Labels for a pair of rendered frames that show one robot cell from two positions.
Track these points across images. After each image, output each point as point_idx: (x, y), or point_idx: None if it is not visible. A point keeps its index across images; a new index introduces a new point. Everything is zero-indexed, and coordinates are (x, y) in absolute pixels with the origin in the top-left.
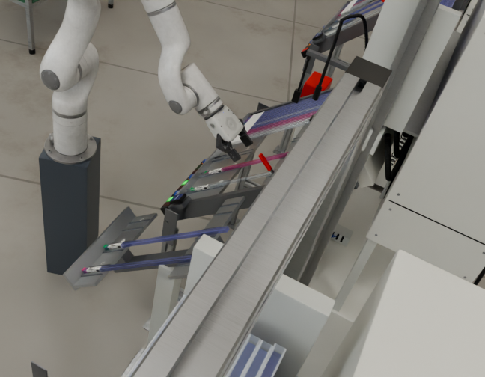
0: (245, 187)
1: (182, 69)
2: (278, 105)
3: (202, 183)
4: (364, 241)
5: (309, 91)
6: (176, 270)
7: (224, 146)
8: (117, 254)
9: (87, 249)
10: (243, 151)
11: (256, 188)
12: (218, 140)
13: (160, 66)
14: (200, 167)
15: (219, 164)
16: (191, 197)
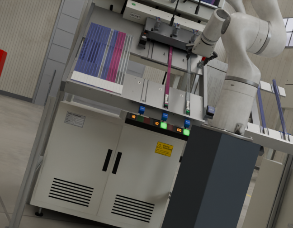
0: (35, 169)
1: (224, 13)
2: (72, 60)
3: (178, 108)
4: (114, 115)
5: (3, 57)
6: (281, 93)
7: (213, 55)
8: (271, 131)
9: (282, 139)
10: (143, 84)
11: (205, 73)
12: (215, 52)
13: (244, 10)
14: (159, 107)
15: (153, 99)
16: (196, 112)
